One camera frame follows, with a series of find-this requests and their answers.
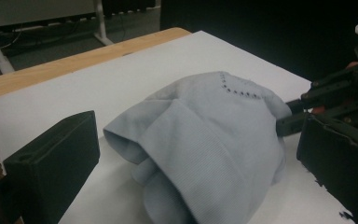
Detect light blue garment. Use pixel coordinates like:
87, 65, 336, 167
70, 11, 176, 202
103, 70, 293, 224

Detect white table mat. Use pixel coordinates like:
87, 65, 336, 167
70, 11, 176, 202
0, 30, 355, 224

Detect white metal stand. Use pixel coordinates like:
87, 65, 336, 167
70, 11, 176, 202
0, 0, 115, 75

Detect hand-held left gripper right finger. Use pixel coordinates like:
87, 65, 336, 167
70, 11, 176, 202
296, 113, 358, 224

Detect dark curtain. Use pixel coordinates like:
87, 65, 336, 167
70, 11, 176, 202
102, 0, 358, 82

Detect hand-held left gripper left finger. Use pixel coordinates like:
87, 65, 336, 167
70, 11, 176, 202
3, 110, 101, 224

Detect floor cables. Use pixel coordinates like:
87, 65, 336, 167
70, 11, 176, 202
0, 20, 87, 55

